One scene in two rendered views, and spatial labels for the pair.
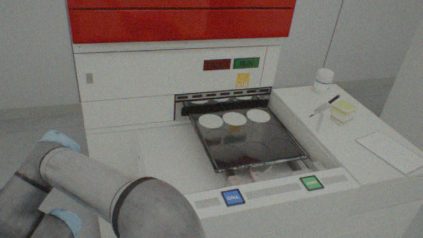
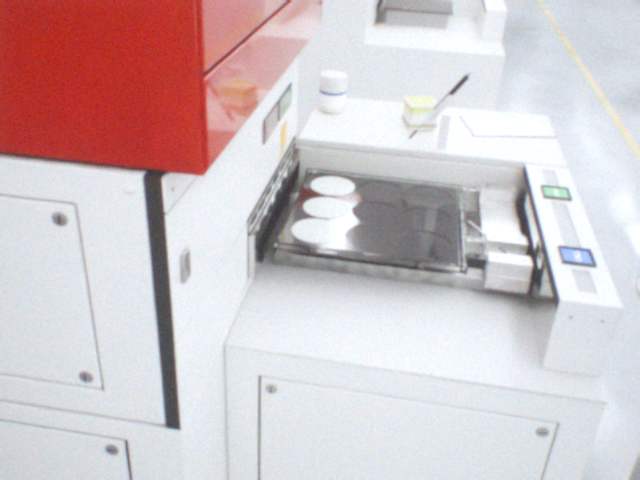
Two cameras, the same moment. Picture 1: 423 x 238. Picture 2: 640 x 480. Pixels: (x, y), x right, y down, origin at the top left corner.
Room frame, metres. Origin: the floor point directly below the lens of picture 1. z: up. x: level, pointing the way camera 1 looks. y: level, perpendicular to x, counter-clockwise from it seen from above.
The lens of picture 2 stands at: (0.58, 1.01, 1.55)
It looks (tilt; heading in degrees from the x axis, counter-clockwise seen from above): 30 degrees down; 300
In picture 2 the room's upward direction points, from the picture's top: 3 degrees clockwise
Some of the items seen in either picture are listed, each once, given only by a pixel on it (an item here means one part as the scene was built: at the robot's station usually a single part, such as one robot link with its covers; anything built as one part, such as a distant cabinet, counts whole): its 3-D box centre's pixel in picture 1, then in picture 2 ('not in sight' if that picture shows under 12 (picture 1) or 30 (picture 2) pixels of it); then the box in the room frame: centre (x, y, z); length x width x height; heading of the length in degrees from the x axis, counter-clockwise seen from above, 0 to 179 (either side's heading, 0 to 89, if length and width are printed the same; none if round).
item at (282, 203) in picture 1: (270, 206); (556, 253); (0.73, -0.21, 0.89); 0.55 x 0.09 x 0.14; 111
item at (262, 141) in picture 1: (245, 133); (375, 213); (1.09, -0.14, 0.90); 0.34 x 0.34 x 0.01; 21
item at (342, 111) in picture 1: (342, 112); (420, 113); (1.16, -0.52, 1.00); 0.07 x 0.07 x 0.07; 39
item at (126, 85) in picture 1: (185, 83); (248, 186); (1.23, 0.12, 1.02); 0.82 x 0.03 x 0.40; 111
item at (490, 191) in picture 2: (321, 172); (497, 192); (0.91, -0.41, 0.89); 0.08 x 0.03 x 0.03; 21
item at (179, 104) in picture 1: (223, 106); (276, 206); (1.28, -0.05, 0.89); 0.44 x 0.02 x 0.10; 111
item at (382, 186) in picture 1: (340, 137); (426, 152); (1.14, -0.54, 0.89); 0.62 x 0.35 x 0.14; 21
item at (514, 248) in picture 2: (259, 182); (505, 243); (0.82, -0.18, 0.89); 0.08 x 0.03 x 0.03; 21
